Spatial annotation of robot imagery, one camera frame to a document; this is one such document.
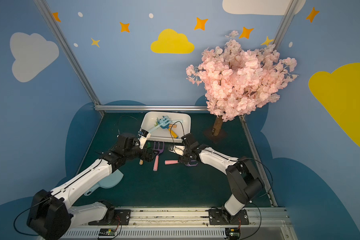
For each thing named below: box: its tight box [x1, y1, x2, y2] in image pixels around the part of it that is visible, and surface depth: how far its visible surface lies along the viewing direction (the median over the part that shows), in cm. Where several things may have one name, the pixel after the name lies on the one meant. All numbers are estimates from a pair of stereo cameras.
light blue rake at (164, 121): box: [156, 116, 185, 126], surface depth 113 cm
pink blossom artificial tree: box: [186, 30, 299, 137], surface depth 67 cm
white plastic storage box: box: [141, 111, 191, 143], surface depth 115 cm
